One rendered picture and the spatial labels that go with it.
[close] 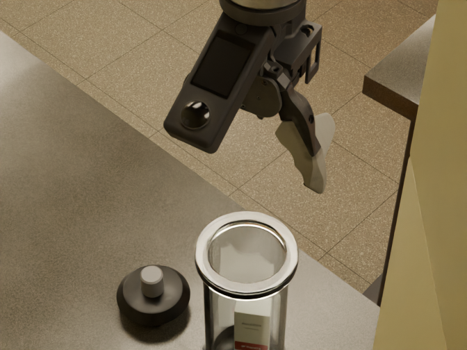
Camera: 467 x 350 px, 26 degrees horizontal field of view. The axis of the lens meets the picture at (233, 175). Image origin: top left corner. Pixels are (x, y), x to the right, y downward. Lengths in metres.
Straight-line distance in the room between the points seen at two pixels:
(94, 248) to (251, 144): 1.46
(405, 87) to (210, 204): 0.37
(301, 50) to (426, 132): 0.51
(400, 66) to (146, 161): 0.43
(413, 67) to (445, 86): 1.27
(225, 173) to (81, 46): 0.67
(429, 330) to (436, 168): 0.06
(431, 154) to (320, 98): 2.54
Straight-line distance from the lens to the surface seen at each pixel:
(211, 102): 0.82
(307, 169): 0.91
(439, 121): 0.35
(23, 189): 1.43
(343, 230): 2.58
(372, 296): 2.45
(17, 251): 1.37
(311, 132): 0.88
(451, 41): 0.33
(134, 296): 1.26
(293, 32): 0.89
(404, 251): 0.42
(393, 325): 0.45
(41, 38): 3.14
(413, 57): 1.62
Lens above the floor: 2.00
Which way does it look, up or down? 48 degrees down
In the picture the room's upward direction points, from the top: straight up
